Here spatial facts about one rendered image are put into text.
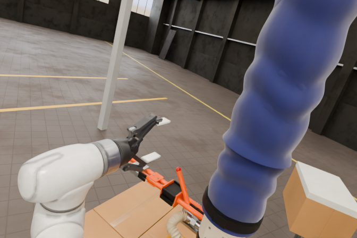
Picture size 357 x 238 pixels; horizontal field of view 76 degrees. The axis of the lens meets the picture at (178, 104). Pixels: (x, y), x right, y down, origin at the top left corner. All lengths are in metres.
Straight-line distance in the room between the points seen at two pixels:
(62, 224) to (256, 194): 0.56
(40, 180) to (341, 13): 0.77
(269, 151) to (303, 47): 0.30
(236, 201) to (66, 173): 0.53
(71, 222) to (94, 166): 0.13
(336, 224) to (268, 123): 1.75
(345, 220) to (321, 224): 0.17
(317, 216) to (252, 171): 1.59
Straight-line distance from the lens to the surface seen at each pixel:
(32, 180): 0.53
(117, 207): 1.98
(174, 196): 1.03
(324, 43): 0.72
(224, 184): 0.83
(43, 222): 0.63
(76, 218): 0.63
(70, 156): 0.55
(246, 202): 0.83
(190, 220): 1.08
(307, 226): 2.37
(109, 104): 4.09
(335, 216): 2.34
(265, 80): 0.70
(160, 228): 1.35
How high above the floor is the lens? 1.89
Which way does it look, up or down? 16 degrees down
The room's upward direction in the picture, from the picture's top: 16 degrees clockwise
